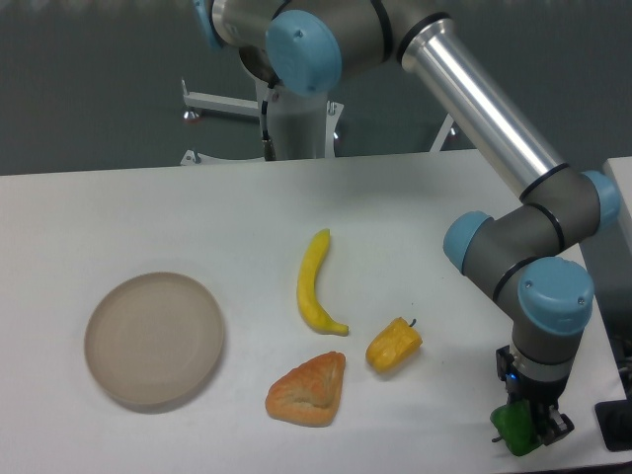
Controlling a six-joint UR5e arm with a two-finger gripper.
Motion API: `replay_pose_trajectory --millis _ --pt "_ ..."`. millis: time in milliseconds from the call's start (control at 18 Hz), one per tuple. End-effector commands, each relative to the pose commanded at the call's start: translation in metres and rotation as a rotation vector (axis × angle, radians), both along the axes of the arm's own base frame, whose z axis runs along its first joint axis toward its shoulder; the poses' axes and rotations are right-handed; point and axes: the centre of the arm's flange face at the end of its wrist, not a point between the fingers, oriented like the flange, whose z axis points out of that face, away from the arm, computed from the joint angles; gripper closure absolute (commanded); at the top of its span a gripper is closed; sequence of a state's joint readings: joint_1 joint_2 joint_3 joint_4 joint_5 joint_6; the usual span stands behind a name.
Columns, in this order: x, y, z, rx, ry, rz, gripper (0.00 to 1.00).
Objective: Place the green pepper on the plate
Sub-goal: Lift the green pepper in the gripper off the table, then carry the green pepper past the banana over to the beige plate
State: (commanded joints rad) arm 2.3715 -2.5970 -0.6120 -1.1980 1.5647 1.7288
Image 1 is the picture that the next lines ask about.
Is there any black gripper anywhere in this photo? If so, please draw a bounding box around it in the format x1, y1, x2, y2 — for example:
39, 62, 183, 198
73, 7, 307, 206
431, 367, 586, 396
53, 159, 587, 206
496, 346, 575, 444

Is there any green toy pepper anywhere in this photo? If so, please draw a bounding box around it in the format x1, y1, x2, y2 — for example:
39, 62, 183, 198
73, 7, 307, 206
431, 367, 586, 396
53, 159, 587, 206
490, 400, 541, 457

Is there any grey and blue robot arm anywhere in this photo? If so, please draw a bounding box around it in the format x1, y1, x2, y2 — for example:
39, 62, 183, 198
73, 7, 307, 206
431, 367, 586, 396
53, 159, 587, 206
194, 1, 620, 453

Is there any yellow toy pepper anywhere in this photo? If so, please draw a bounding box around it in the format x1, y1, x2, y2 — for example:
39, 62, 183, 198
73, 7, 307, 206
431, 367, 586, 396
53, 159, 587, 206
365, 318, 423, 373

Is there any beige round plate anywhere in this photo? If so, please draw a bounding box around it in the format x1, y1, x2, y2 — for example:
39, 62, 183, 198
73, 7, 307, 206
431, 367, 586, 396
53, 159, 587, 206
84, 272, 224, 412

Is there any black device at right edge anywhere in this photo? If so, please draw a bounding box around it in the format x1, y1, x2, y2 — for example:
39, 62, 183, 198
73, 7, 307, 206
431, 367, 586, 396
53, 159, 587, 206
594, 399, 631, 452

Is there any orange toy croissant pastry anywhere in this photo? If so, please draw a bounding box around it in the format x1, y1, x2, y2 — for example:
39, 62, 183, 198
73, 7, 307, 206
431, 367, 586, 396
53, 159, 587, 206
265, 352, 347, 428

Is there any yellow toy banana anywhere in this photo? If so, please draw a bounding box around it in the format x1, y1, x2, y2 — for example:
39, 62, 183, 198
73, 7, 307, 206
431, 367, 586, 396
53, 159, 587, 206
296, 228, 350, 337

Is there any white metal robot stand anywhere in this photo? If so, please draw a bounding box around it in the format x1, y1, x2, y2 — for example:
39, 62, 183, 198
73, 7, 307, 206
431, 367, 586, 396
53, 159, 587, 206
178, 77, 465, 167

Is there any black cable on stand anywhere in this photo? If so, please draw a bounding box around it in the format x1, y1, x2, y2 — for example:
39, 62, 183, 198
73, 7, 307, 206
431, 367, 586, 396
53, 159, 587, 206
260, 81, 277, 162

